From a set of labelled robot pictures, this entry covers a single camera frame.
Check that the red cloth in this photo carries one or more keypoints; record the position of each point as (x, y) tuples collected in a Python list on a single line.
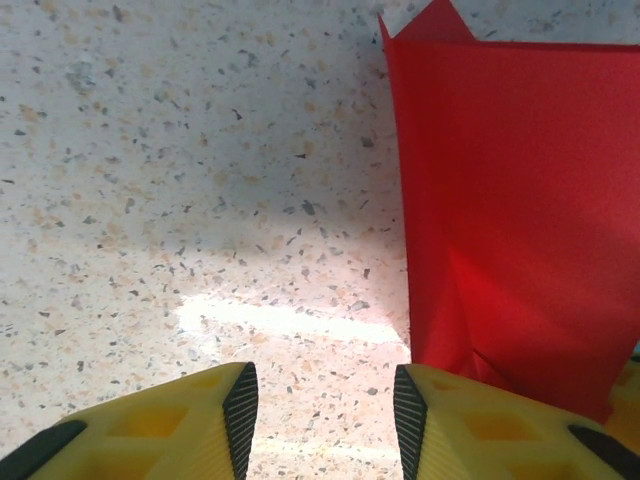
[(500, 150)]

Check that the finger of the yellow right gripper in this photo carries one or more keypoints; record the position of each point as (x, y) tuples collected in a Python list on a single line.
[(627, 400)]

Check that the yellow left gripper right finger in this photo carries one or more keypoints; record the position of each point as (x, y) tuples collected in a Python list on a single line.
[(500, 440)]

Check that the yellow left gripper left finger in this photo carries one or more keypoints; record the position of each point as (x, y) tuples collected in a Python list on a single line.
[(150, 440)]

